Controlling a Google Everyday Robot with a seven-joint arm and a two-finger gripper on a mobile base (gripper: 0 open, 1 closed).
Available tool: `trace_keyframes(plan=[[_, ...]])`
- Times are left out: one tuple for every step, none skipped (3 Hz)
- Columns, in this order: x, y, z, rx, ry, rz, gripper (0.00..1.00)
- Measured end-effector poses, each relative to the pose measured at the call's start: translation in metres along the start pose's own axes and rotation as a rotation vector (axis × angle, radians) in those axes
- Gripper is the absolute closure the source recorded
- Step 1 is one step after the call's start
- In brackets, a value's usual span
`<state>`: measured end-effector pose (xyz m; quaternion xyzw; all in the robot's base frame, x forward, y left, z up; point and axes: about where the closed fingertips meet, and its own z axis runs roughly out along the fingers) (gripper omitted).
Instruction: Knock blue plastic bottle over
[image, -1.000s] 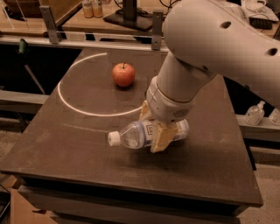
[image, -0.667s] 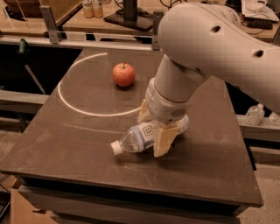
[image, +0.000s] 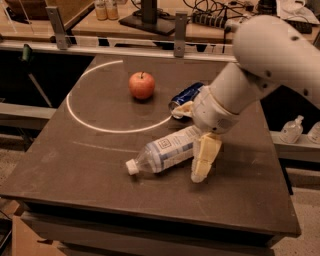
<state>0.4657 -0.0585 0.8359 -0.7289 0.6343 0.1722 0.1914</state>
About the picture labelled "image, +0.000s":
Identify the blue soda can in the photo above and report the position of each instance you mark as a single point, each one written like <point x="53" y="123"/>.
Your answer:
<point x="188" y="94"/>

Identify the clear sanitizer bottle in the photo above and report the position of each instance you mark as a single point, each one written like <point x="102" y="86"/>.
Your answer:
<point x="292" y="130"/>

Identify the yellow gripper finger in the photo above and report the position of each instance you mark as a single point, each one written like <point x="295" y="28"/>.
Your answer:
<point x="184" y="110"/>
<point x="205" y="151"/>

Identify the black keyboard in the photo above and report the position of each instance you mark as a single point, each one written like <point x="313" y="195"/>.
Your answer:
<point x="302" y="27"/>

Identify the red apple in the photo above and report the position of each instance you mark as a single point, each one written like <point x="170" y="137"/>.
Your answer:
<point x="141" y="85"/>

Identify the middle metal bracket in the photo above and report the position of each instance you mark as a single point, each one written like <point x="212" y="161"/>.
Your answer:
<point x="180" y="33"/>

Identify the clear acrylic barrier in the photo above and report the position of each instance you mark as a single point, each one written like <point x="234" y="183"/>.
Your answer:
<point x="219" y="53"/>

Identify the metal bracket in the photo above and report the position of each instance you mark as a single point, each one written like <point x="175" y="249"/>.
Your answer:
<point x="62" y="40"/>
<point x="180" y="33"/>

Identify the left metal bracket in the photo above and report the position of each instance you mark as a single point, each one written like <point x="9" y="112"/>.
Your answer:
<point x="62" y="40"/>

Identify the black monitor stand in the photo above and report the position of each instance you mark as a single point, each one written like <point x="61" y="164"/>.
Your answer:
<point x="148" y="20"/>

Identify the right small orange bottle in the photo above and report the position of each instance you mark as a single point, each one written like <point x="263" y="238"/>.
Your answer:
<point x="112" y="10"/>

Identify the clear plastic water bottle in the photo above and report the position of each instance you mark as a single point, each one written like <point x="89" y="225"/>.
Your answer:
<point x="166" y="152"/>

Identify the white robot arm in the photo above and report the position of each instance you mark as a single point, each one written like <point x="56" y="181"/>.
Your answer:
<point x="268" y="53"/>

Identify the left small orange bottle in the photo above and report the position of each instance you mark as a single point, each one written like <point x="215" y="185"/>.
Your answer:
<point x="100" y="10"/>

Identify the black power strip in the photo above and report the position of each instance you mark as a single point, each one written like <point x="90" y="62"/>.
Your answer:
<point x="209" y="20"/>

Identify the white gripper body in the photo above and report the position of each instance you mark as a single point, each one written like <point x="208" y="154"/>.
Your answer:
<point x="213" y="111"/>

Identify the small orange bottle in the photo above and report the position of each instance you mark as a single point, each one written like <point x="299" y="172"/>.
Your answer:
<point x="100" y="10"/>
<point x="112" y="10"/>

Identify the green handled tool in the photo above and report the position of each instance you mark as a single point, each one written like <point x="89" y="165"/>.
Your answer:
<point x="26" y="62"/>

